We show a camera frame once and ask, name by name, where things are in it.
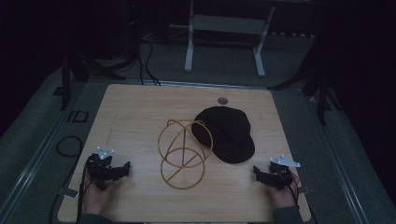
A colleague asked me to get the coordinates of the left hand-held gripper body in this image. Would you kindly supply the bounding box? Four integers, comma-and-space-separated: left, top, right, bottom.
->
85, 146, 118, 191

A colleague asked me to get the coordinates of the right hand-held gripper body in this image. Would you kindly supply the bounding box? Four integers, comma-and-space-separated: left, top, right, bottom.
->
267, 154, 302, 191

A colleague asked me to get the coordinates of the black cap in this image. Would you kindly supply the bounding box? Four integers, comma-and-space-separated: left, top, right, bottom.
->
191, 105, 257, 165

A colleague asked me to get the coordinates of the gold wire hat stand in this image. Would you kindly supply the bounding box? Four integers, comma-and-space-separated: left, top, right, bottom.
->
157, 119, 215, 191

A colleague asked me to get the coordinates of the person's right hand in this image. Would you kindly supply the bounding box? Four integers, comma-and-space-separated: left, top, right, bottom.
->
268, 171, 302, 209

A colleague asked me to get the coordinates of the person's left hand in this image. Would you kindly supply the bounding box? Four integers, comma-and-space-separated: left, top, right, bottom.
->
81, 176, 121, 217

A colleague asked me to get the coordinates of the black tripod stand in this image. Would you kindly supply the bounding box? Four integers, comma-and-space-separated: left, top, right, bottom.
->
53, 43, 127, 112
268, 27, 342, 126

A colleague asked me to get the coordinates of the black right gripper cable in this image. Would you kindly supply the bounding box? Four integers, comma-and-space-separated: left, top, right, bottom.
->
279, 170, 301, 207

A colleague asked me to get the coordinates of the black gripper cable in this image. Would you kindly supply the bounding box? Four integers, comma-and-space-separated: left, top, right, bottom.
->
279, 170, 301, 207
76, 154, 95, 224

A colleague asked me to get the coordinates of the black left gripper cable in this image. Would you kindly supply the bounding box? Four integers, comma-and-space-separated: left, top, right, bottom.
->
76, 154, 95, 224

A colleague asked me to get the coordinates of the metal floor rail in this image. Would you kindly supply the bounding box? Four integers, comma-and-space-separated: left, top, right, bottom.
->
0, 83, 94, 218
141, 79, 273, 91
306, 94, 375, 224

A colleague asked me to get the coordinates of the long black floor cable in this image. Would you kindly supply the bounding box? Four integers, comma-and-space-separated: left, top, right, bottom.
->
135, 36, 163, 87

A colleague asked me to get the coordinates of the white metal table frame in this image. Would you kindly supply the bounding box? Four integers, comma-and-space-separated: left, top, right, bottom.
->
169, 0, 276, 78

